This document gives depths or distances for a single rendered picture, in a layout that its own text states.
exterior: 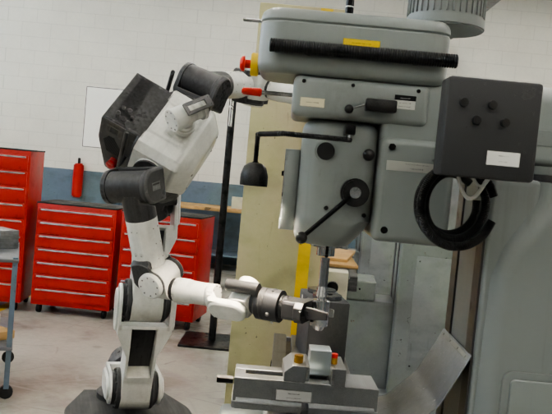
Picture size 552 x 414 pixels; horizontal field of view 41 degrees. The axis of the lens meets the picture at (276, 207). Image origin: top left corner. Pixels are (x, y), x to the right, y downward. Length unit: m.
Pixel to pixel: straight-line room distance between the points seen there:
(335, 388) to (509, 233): 0.56
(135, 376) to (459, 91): 1.53
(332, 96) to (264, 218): 1.90
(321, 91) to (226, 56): 9.29
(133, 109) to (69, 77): 9.31
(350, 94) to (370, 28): 0.16
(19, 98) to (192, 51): 2.67
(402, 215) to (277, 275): 1.92
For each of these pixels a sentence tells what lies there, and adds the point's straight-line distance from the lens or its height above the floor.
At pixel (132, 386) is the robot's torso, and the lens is 2.64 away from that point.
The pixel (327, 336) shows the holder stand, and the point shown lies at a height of 1.01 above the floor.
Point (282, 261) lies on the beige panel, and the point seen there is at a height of 1.04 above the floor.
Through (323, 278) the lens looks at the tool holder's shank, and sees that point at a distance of 1.94.
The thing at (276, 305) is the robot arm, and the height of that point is 1.13.
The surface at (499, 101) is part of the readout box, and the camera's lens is 1.63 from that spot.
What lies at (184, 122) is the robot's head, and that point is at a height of 1.60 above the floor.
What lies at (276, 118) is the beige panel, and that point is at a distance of 3.66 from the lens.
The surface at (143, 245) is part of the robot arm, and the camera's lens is 2.09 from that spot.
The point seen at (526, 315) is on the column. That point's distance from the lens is 1.87.
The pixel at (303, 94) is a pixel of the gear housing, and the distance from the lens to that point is 1.82.
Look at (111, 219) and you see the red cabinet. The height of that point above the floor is 0.91.
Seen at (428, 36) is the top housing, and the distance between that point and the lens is 1.86.
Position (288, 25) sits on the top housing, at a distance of 1.84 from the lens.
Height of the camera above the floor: 1.50
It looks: 3 degrees down
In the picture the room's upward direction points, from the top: 5 degrees clockwise
